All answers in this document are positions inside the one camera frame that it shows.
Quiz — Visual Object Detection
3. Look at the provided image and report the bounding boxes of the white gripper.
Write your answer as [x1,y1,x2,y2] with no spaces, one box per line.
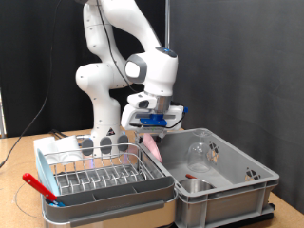
[121,103,185,144]

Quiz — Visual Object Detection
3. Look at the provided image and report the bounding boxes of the pink plate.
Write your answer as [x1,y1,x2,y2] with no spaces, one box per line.
[142,132,163,163]

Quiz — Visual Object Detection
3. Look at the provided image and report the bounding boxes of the metal cup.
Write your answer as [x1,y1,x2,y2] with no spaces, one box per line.
[179,179,217,194]

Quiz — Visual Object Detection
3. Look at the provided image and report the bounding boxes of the dish drying rack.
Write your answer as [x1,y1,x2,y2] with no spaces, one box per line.
[40,158,179,228]

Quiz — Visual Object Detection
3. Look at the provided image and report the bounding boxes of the clear wine glass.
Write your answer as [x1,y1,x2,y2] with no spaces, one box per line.
[186,128,213,174]

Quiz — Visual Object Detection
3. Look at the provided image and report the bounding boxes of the grey cutlery holder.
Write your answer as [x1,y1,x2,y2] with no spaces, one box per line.
[42,176,176,217]

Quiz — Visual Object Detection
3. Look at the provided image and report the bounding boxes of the white mug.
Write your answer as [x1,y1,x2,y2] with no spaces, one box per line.
[51,135,84,163]

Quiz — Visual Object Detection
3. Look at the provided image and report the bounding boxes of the grey plastic crate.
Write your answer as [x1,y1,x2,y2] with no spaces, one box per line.
[134,127,280,228]

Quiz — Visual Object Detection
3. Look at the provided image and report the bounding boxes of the white box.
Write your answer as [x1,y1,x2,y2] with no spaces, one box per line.
[32,136,56,159]

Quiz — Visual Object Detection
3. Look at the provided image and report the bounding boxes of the light blue plate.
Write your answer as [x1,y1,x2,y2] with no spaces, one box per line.
[35,148,61,198]

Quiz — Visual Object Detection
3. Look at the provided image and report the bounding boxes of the vertical metal pole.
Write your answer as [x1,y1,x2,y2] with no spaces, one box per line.
[164,0,171,50]

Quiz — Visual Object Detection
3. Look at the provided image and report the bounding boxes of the blue utensil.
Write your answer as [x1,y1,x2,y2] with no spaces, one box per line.
[47,199,67,209]

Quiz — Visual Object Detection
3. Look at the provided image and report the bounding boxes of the black platform under crate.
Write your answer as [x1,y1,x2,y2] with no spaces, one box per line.
[177,211,276,228]

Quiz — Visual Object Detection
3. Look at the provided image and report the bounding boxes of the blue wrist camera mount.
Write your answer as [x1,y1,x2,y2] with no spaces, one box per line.
[134,106,190,133]

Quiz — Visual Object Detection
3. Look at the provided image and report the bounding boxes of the metal wire dish rack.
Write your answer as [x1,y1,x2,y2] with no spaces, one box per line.
[42,142,165,196]

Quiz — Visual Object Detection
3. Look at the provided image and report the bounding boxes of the black cable bundle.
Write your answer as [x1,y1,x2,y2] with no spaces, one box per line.
[48,128,69,140]

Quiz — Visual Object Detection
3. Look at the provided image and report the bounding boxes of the red handled utensil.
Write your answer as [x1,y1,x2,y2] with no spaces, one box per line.
[22,172,60,203]

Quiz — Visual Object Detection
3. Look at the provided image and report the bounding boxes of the black camera cable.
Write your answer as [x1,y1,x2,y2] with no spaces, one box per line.
[0,0,188,169]

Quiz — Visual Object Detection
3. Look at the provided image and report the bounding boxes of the metal frame post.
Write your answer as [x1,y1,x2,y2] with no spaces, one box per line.
[0,88,7,139]

